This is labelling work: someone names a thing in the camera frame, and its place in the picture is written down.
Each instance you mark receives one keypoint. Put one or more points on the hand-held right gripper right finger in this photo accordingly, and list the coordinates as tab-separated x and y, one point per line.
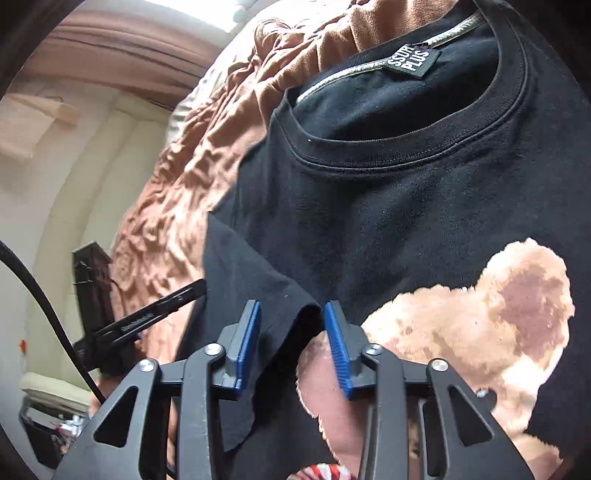
337	350

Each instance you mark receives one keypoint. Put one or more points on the window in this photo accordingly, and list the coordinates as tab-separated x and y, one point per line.
238	14

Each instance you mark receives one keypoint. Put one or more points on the black bear print t-shirt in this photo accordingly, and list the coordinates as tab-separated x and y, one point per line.
392	194

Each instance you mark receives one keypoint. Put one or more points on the brown blanket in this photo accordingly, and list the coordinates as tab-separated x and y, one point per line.
184	175

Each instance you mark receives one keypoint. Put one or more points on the white bed sheet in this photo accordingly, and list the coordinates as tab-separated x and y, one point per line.
203	87

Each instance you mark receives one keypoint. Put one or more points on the pink curtain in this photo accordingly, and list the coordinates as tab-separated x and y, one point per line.
129	41

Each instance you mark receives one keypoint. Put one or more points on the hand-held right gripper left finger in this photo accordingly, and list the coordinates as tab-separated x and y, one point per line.
247	346

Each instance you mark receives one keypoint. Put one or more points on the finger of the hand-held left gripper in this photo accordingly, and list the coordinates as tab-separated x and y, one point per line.
157	310

